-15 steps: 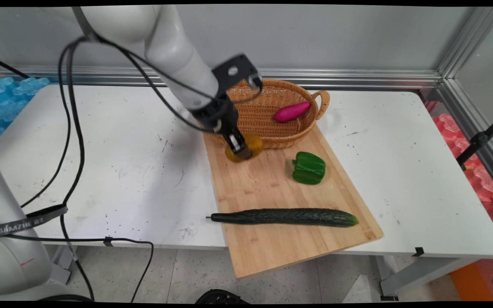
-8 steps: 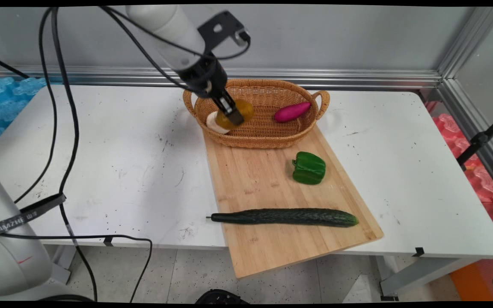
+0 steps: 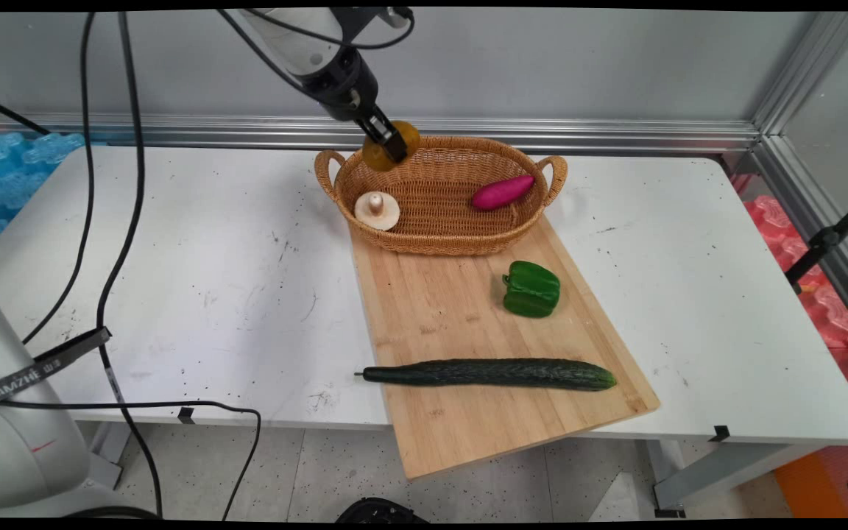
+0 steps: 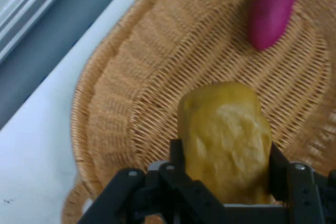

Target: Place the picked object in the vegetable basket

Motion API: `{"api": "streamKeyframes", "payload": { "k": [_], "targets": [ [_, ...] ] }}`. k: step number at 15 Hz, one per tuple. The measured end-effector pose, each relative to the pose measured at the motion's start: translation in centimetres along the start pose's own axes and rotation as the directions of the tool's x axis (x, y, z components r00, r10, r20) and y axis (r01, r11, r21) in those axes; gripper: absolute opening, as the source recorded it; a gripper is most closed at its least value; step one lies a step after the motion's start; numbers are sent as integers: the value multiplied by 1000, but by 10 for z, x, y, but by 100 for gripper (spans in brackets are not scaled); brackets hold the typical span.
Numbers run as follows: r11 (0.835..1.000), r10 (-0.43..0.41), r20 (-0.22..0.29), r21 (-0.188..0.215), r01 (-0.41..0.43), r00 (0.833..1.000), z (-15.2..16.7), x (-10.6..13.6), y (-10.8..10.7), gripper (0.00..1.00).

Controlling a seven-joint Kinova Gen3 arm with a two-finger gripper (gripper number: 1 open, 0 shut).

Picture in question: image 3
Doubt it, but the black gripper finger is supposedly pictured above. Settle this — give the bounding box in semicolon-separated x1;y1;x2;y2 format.
359;107;410;165

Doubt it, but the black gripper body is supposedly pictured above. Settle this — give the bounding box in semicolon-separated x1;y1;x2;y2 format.
302;48;382;124

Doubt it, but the yellow brown potato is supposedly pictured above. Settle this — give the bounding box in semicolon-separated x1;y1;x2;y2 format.
361;120;422;172

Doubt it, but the beige mushroom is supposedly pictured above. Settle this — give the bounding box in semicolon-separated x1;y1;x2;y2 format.
354;191;401;232

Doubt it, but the woven wicker basket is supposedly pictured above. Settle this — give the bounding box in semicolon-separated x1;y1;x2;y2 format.
314;135;569;257

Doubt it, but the purple sweet potato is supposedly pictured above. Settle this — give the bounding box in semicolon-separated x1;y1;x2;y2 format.
471;174;537;212

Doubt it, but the green bell pepper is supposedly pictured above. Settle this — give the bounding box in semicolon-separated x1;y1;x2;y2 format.
502;261;562;319

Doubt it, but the long dark green cucumber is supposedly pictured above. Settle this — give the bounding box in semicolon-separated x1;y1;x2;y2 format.
355;358;618;392

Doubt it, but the wooden cutting board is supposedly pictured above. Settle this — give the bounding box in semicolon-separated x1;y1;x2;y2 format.
350;212;661;481

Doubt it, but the blue foam sheet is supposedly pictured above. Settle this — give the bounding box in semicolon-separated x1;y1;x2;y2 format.
0;131;88;260

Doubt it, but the black round floor object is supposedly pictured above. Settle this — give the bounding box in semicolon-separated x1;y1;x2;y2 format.
334;497;428;524

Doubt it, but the grey metal table leg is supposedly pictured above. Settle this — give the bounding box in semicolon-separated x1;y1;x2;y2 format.
651;439;826;517
85;421;135;490

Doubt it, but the black tripod stand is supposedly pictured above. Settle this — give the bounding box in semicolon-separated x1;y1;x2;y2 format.
785;189;848;295

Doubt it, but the red foam sheet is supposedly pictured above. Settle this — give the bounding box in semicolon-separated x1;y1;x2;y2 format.
732;173;848;413

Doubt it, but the orange floor mat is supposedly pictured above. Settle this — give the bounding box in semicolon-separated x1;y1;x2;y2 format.
772;412;848;519

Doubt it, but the horizontal aluminium frame rail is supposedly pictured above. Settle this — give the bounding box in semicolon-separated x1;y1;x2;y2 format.
0;110;761;155

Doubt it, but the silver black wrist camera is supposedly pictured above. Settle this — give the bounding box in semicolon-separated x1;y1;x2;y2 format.
350;7;415;32

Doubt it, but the black cable along arm base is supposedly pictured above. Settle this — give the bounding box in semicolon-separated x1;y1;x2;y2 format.
95;10;165;517

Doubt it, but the black hanging cable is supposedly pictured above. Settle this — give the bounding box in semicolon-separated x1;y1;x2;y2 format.
21;10;98;347

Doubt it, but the black cable looping to floor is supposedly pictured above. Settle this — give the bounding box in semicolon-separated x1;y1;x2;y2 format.
0;400;263;520

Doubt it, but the black SAMZHE velcro strap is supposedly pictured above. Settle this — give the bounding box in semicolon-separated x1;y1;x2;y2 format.
0;326;113;410

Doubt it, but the slanted aluminium frame post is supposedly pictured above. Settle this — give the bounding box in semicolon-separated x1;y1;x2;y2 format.
752;11;848;138

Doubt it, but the aluminium side frame rail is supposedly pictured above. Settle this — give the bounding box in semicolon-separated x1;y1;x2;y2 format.
752;136;848;345

